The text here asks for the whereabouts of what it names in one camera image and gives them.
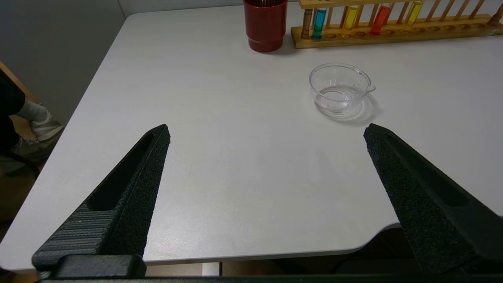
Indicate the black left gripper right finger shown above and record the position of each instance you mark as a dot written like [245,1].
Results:
[428,212]

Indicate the clear glass beaker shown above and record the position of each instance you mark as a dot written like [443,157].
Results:
[338,100]

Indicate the glass test tube yellow pigment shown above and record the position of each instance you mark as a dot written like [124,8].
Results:
[349,19]
[413,13]

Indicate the glass test tube blue pigment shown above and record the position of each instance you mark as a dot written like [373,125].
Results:
[318,23]

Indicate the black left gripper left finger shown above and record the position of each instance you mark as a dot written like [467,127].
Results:
[129,204]

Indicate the dark red plastic cup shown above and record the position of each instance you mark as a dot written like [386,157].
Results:
[265,27]

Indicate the person leg dark trousers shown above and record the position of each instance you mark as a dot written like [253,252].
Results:
[8,118]

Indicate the wooden test tube rack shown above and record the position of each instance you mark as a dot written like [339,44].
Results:
[393,37]

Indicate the glass test tube red pigment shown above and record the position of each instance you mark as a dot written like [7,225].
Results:
[379,21]

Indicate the grey white sneaker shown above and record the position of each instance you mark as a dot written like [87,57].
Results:
[47,129]
[27,149]

